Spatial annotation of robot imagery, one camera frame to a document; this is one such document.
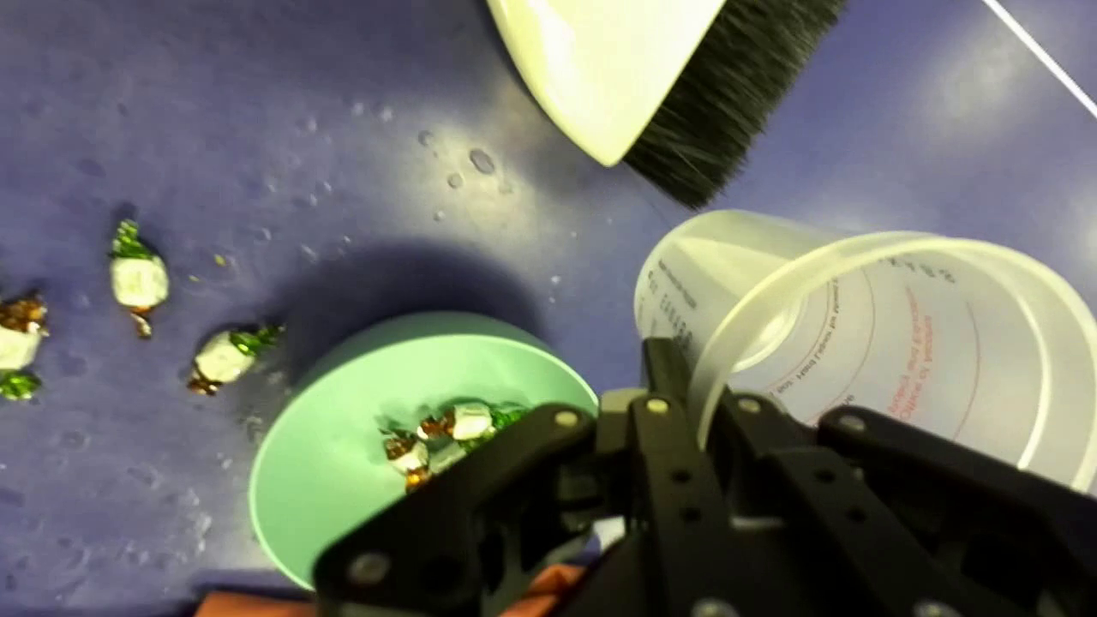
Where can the clear plastic measuring cup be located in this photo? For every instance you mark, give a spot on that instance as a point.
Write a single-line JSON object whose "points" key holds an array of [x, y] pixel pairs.
{"points": [[915, 319]]}

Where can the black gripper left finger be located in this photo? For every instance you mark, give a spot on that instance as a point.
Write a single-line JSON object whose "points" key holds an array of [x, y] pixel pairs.
{"points": [[516, 516]]}

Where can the teal green bowl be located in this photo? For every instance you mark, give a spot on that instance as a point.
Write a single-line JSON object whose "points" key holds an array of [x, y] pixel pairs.
{"points": [[332, 459]]}

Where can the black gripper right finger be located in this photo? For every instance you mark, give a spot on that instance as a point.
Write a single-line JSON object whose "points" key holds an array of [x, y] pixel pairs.
{"points": [[915, 535]]}

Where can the green white candy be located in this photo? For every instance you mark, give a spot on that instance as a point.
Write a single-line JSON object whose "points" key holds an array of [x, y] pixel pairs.
{"points": [[15, 344], [223, 359], [406, 453], [138, 280], [472, 420]]}

